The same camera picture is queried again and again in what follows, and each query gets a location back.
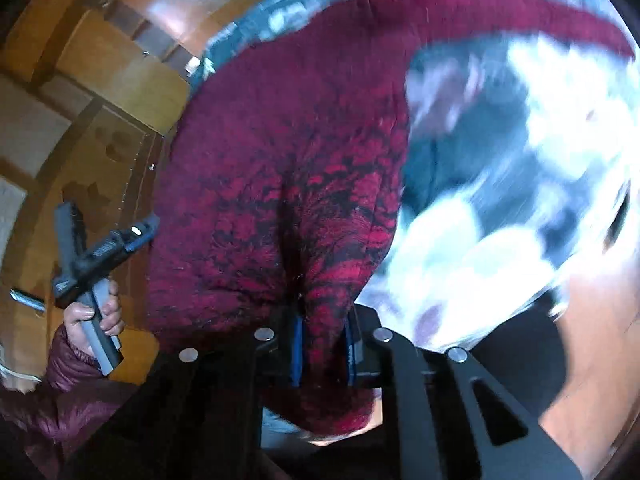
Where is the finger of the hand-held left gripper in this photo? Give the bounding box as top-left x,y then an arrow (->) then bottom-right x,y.
53,201 -> 85,271
116,213 -> 162,256

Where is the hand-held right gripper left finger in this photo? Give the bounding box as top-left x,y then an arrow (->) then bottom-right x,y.
65,309 -> 306,480

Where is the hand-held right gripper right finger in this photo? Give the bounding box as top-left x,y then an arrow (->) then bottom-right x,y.
344,306 -> 584,480

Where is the dark red knitted garment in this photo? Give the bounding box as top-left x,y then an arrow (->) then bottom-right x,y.
146,0 -> 636,436

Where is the person's left forearm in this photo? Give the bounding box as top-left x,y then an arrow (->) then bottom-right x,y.
0,324 -> 138,480

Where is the person's left hand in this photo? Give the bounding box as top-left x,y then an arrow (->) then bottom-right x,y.
64,280 -> 126,357

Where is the wooden headboard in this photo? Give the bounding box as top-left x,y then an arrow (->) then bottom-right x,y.
0,0 -> 281,376

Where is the floral blanket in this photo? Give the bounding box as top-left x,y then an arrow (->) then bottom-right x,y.
190,0 -> 640,356

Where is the metal handle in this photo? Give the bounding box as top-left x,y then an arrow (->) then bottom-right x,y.
10,287 -> 47,314

